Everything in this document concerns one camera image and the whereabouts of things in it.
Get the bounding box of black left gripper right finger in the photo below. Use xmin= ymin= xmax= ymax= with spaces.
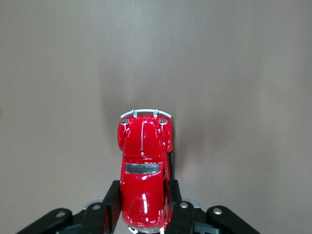
xmin=165 ymin=150 xmax=195 ymax=234

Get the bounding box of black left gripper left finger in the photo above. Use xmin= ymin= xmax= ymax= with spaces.
xmin=82 ymin=179 xmax=122 ymax=234

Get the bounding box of red beetle toy car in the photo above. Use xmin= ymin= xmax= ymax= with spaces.
xmin=117 ymin=108 xmax=175 ymax=234

